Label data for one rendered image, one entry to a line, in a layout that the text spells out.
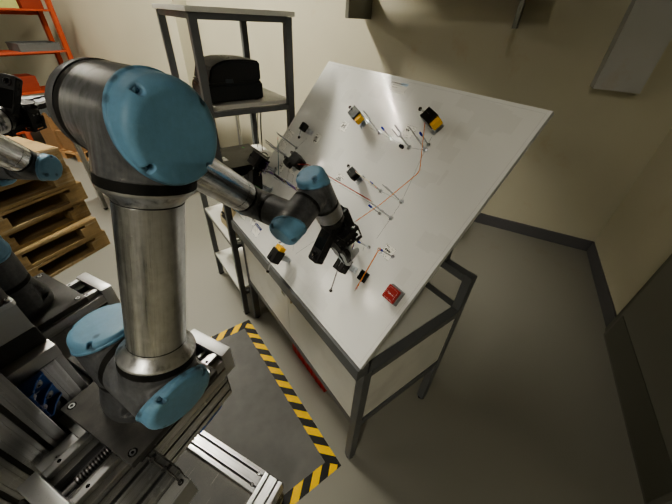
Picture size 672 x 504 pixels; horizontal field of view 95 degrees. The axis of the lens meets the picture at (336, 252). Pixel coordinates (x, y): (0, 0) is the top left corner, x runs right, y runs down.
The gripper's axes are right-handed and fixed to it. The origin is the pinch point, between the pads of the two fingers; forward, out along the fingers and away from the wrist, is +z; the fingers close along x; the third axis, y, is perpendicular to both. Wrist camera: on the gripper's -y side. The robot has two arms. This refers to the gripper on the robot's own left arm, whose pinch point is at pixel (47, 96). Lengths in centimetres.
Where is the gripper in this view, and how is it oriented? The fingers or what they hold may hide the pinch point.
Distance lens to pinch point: 152.8
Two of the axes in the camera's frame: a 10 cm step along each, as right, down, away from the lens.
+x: 9.8, 1.5, 1.0
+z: 0.1, -6.1, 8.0
